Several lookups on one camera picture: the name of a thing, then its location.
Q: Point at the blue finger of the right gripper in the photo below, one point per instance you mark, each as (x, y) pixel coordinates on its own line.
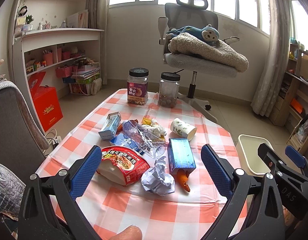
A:
(299, 160)
(276, 165)

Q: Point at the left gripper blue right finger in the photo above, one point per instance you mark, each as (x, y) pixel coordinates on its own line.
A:
(264, 220)

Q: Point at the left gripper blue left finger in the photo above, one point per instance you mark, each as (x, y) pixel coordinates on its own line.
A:
(49, 209)

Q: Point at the red instant noodle cup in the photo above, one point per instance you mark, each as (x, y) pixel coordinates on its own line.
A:
(122, 165)

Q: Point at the orange peel piece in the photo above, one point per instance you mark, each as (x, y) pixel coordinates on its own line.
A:
(182, 179)
(120, 127)

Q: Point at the light blue milk carton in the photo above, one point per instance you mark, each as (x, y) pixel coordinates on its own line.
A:
(110, 126)

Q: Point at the white floral paper cup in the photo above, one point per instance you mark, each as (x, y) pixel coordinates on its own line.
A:
(183, 129)

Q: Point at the white paper ball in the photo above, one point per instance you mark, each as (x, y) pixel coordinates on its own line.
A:
(156, 180)

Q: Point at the white tissue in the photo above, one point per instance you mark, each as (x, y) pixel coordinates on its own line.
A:
(155, 128)

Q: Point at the white trash bin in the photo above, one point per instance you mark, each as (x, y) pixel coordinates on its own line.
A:
(247, 149)

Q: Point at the person's thumb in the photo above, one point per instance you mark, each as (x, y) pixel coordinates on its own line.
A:
(130, 233)

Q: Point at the wooden side shelf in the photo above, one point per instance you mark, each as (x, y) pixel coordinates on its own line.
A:
(291, 107)

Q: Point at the white power strip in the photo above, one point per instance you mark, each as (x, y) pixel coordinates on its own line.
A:
(53, 138)

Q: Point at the blue rectangular carton box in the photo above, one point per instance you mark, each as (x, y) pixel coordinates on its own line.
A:
(180, 155)

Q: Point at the blue white snack wrapper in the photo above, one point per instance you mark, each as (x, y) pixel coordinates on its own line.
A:
(123, 140)

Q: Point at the pink checkered tablecloth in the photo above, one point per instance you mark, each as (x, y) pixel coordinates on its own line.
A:
(110, 207)

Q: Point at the red gift box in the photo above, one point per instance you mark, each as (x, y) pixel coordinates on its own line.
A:
(45, 101)

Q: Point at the crushed clear plastic bottle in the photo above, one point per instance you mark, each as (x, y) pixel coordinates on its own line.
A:
(149, 143)

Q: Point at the clear jar black lid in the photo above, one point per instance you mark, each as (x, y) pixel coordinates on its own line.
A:
(168, 89)

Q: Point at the yellow snack wrapper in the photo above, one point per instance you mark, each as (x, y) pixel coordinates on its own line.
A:
(146, 121)

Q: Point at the blue monkey plush toy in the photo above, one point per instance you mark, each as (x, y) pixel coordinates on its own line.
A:
(208, 34)

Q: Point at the beige fleece blanket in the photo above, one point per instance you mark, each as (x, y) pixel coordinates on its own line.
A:
(221, 52)

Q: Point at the nut jar purple label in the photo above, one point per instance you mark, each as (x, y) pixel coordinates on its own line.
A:
(137, 83)

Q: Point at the beige curtain right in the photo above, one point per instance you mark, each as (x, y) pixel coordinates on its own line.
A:
(276, 60)

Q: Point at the beige curtain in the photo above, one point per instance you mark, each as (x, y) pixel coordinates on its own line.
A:
(276, 60)
(98, 19)

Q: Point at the white bookshelf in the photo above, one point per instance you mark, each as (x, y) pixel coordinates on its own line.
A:
(53, 36)

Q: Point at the beige curtain left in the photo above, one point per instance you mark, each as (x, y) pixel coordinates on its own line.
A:
(98, 19)

